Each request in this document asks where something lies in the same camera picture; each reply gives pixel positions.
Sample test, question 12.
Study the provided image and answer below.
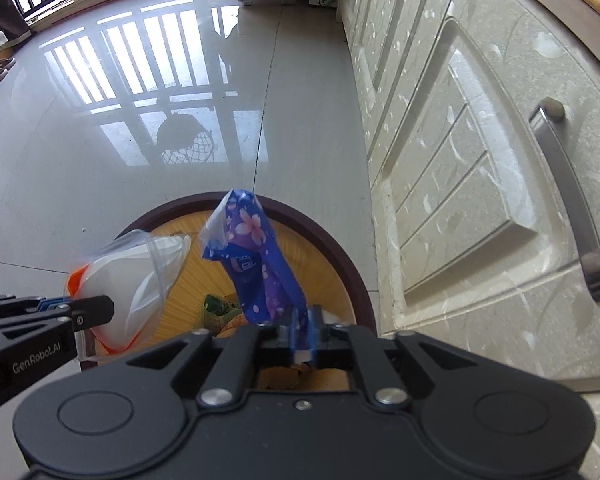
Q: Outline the green white paper wrapper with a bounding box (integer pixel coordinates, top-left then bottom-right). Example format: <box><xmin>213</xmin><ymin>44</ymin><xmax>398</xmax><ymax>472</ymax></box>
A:
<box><xmin>202</xmin><ymin>294</ymin><xmax>243</xmax><ymax>331</ymax></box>

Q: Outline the cream embossed cabinet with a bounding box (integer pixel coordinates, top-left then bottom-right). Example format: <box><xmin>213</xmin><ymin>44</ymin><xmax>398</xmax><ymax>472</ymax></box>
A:
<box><xmin>337</xmin><ymin>0</ymin><xmax>600</xmax><ymax>480</ymax></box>

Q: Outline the blue floral plastic wrapper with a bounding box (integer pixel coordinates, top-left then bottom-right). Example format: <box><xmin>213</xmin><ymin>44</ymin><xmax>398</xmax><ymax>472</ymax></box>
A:
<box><xmin>200</xmin><ymin>189</ymin><xmax>313</xmax><ymax>361</ymax></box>

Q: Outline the clear plastic cup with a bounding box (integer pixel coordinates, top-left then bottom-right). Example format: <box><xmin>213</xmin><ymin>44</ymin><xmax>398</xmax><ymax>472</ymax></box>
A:
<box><xmin>65</xmin><ymin>229</ymin><xmax>192</xmax><ymax>361</ymax></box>

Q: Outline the metal cabinet handle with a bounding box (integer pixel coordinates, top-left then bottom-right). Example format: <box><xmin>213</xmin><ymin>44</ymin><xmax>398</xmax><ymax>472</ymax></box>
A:
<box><xmin>528</xmin><ymin>97</ymin><xmax>600</xmax><ymax>320</ymax></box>

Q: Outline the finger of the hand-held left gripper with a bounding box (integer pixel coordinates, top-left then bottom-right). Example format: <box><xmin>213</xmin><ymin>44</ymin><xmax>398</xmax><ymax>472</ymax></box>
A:
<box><xmin>0</xmin><ymin>296</ymin><xmax>115</xmax><ymax>333</ymax></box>
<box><xmin>0</xmin><ymin>296</ymin><xmax>73</xmax><ymax>316</ymax></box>

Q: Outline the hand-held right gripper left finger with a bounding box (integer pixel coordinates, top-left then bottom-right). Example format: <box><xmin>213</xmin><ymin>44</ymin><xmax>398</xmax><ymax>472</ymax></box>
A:
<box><xmin>127</xmin><ymin>319</ymin><xmax>301</xmax><ymax>407</ymax></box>

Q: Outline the yellow bin with brown rim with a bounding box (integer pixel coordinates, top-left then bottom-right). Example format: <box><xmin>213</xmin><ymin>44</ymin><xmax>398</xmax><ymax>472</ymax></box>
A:
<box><xmin>115</xmin><ymin>192</ymin><xmax>378</xmax><ymax>391</ymax></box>

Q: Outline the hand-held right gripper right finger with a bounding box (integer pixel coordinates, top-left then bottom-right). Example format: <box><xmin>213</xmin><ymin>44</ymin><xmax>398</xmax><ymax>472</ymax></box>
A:
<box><xmin>307</xmin><ymin>305</ymin><xmax>476</xmax><ymax>407</ymax></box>

